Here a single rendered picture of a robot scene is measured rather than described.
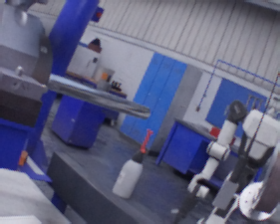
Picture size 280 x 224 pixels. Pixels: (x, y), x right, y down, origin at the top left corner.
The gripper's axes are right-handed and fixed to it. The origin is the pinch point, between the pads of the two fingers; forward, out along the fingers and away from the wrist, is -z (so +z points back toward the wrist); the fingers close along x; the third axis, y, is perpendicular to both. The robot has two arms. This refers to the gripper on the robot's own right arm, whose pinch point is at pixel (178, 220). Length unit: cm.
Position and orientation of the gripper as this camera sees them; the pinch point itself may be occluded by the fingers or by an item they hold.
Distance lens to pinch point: 222.7
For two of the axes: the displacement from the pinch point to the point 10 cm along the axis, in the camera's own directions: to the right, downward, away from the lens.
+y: 8.2, 4.0, -4.0
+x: -3.0, -2.7, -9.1
